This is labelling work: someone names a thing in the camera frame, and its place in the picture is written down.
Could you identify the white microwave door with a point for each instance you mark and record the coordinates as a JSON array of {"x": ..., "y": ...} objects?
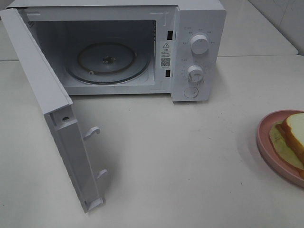
[{"x": 56, "y": 106}]

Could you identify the round white door button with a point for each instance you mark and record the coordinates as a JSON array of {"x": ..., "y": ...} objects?
[{"x": 191, "y": 92}]

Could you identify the pink round plate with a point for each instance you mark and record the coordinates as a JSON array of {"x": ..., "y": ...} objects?
[{"x": 267, "y": 151}]

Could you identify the white microwave oven body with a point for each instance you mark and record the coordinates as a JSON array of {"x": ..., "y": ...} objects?
[{"x": 64, "y": 27}]

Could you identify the glass microwave turntable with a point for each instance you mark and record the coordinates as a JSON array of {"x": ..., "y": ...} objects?
[{"x": 108, "y": 63}]

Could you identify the white timer knob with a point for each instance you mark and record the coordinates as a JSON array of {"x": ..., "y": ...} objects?
[{"x": 195, "y": 73}]

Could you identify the toast sandwich with filling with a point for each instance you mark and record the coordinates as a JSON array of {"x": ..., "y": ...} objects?
[{"x": 287, "y": 138}]

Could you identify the upper white power knob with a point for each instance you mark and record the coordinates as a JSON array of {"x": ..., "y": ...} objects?
[{"x": 199, "y": 43}]

